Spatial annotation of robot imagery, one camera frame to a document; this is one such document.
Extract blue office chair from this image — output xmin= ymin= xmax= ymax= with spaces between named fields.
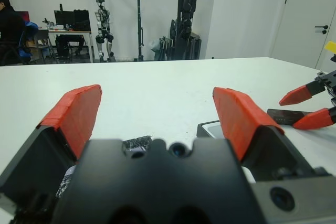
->
xmin=17 ymin=21 xmax=40 ymax=63

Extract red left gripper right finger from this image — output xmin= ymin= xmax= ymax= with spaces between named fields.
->
xmin=212 ymin=87 xmax=315 ymax=183

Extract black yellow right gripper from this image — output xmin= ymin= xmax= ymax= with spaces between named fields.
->
xmin=278 ymin=40 xmax=336 ymax=131

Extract black crane with yellow pulley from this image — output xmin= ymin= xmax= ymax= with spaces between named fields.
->
xmin=113 ymin=0 xmax=153 ymax=62

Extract black folded chairs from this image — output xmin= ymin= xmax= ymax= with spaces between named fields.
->
xmin=154 ymin=36 xmax=174 ymax=61

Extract black hard case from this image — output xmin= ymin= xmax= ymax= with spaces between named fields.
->
xmin=73 ymin=9 xmax=92 ymax=31

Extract white door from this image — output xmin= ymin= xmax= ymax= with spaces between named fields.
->
xmin=271 ymin=0 xmax=336 ymax=70

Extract black door handle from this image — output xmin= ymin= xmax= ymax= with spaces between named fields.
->
xmin=314 ymin=25 xmax=330 ymax=35

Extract red screen monitor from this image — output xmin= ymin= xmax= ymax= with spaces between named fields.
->
xmin=15 ymin=10 xmax=30 ymax=23

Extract black computer monitor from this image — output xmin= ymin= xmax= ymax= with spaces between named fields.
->
xmin=54 ymin=10 xmax=76 ymax=29

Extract person in black clothes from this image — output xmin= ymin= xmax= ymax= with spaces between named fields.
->
xmin=0 ymin=0 xmax=26 ymax=65

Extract tall black robot rack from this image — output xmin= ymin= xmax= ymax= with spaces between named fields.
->
xmin=169 ymin=0 xmax=203 ymax=61

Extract black camera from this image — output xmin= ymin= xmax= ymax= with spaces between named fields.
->
xmin=267 ymin=108 xmax=311 ymax=125

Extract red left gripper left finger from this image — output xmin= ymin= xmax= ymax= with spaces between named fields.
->
xmin=0 ymin=84 xmax=102 ymax=206

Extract white plastic bag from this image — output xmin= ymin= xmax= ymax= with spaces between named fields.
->
xmin=148 ymin=39 xmax=160 ymax=53

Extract white desk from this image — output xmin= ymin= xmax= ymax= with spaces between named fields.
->
xmin=39 ymin=28 xmax=93 ymax=63

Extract black bag under desk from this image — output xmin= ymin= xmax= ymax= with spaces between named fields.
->
xmin=55 ymin=35 xmax=86 ymax=58

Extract silver black humanoid robot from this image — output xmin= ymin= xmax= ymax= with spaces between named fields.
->
xmin=94 ymin=0 xmax=116 ymax=62

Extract grey metal chair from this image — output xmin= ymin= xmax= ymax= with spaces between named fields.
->
xmin=27 ymin=29 xmax=57 ymax=63

